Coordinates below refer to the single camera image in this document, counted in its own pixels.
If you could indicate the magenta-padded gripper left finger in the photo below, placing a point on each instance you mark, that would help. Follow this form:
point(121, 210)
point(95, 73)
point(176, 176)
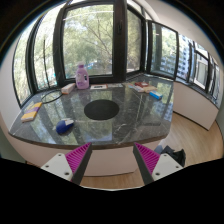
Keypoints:
point(76, 159)

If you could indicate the white card with orange border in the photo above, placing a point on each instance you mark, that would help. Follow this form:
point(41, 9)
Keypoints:
point(99, 87)

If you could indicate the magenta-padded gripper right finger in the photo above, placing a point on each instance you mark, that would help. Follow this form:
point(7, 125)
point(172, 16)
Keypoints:
point(149, 159)

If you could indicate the beige flat box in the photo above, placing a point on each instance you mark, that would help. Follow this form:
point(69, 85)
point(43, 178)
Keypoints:
point(149, 89)

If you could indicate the pale flat leaflet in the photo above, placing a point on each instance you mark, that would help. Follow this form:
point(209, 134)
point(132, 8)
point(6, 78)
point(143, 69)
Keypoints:
point(115, 85)

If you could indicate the round black mouse pad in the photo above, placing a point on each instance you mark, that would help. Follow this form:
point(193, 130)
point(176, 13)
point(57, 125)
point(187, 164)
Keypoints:
point(101, 110)

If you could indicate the blue small box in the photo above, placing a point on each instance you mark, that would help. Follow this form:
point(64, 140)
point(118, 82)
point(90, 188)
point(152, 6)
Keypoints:
point(155, 95)

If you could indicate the red flat box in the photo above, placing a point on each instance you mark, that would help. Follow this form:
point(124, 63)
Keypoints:
point(141, 84)

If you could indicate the orange and white carton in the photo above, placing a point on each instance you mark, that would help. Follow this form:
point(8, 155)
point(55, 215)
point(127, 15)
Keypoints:
point(68, 88)

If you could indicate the blue and white computer mouse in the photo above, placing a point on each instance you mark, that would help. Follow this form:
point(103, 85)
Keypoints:
point(63, 126)

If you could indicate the black bag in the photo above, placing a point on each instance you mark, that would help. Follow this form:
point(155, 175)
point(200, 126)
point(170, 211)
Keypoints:
point(176, 156)

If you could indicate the purple detergent bottle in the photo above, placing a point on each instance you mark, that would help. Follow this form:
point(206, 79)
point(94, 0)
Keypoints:
point(82, 78)

